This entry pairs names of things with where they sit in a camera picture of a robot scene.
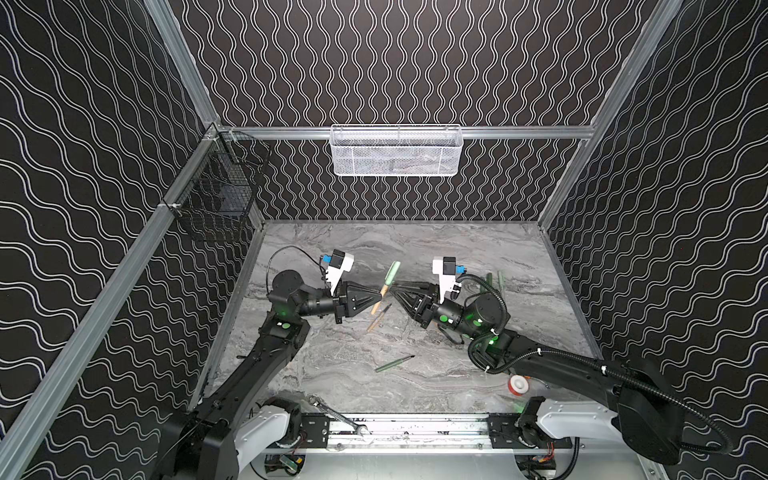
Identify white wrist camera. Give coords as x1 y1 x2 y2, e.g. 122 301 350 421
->
320 249 354 295
432 256 466 303

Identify silver wrench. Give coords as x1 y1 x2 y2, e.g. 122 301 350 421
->
308 395 369 436

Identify green pen cap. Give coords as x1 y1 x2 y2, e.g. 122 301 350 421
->
385 261 401 286

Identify aluminium corner frame post left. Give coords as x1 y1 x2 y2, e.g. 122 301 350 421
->
145 0 220 125

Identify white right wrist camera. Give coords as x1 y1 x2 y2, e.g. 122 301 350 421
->
432 256 466 303

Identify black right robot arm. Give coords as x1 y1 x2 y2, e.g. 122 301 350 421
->
390 278 734 465

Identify red white tape roll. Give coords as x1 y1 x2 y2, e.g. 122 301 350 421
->
507 374 530 396

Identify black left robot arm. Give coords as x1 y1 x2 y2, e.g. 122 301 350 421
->
151 270 382 479

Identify tan pen with dark tip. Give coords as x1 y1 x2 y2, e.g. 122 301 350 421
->
370 284 390 315

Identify aluminium corner frame post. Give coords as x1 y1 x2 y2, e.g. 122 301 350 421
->
538 0 683 232
145 0 220 125

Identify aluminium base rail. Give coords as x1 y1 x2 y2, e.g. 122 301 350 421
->
299 413 628 455

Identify aluminium corner frame post right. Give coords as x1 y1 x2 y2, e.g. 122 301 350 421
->
538 0 683 232

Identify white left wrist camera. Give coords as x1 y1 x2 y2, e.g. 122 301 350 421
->
320 249 354 295

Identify white wire mesh basket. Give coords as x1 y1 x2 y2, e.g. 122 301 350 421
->
329 124 464 177

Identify black wire basket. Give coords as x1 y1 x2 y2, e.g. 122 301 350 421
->
171 130 274 244

